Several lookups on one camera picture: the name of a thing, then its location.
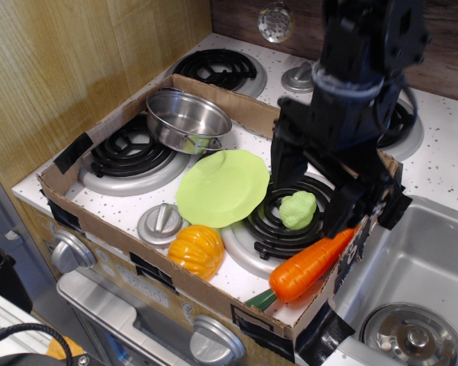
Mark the silver oven knob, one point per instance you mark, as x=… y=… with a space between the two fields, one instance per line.
x=70 y=253
x=212 y=343

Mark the stove burner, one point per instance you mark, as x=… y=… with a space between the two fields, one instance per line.
x=228 y=69
x=260 y=242
x=405 y=133
x=130 y=162

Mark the orange toy carrot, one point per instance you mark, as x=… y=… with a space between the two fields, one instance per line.
x=296 y=275

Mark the orange toy pumpkin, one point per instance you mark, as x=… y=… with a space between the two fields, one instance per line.
x=199 y=250

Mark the hanging silver strainer ladle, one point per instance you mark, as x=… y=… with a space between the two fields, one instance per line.
x=276 y=21

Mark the steel sink basin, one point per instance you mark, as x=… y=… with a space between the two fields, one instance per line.
x=415 y=262

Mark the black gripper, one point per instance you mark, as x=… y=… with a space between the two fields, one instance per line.
x=337 y=133

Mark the silver knob on stovetop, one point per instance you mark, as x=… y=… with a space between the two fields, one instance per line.
x=159 y=226
x=298 y=79

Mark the front left stove burner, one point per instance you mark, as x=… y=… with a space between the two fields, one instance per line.
x=130 y=162

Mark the front right stove burner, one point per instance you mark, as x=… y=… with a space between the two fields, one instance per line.
x=260 y=242

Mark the silver knob on stovetop back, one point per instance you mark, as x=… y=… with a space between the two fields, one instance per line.
x=298 y=79

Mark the small steel pot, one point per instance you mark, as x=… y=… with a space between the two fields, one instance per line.
x=186 y=123

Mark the silver knob on stovetop front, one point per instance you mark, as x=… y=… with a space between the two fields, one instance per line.
x=159 y=226

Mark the right silver oven knob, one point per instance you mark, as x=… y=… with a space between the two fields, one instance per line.
x=212 y=343

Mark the green toy lettuce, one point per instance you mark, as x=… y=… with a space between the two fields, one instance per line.
x=296 y=211

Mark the left silver oven knob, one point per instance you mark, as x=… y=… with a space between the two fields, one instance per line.
x=70 y=253

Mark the orange object bottom left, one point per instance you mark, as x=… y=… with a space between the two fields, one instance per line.
x=56 y=350

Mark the steel pot lid in sink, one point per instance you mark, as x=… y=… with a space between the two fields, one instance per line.
x=411 y=335

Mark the back left stove burner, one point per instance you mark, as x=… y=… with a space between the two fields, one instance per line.
x=228 y=69

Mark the silver oven door handle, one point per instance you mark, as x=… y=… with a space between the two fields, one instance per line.
x=131 y=332

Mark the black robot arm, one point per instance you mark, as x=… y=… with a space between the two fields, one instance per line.
x=357 y=82

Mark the light green plastic plate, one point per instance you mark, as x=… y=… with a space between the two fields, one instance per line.
x=223 y=188

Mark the back right stove burner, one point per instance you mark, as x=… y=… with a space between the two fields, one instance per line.
x=405 y=133

